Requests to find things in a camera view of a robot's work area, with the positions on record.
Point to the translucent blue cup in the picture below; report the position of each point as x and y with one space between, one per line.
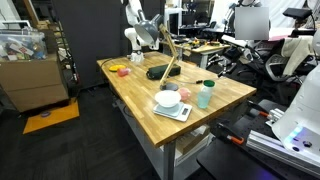
203 99

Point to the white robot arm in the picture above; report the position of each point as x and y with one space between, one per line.
299 127

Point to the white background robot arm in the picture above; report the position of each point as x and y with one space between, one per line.
137 43

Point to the white bowl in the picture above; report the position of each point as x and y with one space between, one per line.
168 98

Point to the pink toy cup far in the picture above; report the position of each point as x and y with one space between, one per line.
123 72

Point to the white kitchen scale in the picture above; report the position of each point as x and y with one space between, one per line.
178 112

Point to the white mug green rim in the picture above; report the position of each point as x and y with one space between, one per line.
208 86

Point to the cardboard box under table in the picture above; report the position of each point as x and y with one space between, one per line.
189 140

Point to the background wooden desk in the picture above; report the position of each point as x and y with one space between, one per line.
203 50

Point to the orange floor mat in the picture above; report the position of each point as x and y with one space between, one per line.
54 117

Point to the office chair with cloth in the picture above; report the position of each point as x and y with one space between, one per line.
291 52

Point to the clear bin of items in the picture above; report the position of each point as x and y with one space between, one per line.
22 45

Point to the grey metal table frame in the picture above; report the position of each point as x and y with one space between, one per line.
158 134

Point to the black clamp orange handle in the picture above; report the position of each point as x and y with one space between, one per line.
230 133

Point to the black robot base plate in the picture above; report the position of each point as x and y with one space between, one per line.
224 160

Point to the aluminium rail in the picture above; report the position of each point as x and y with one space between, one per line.
280 148

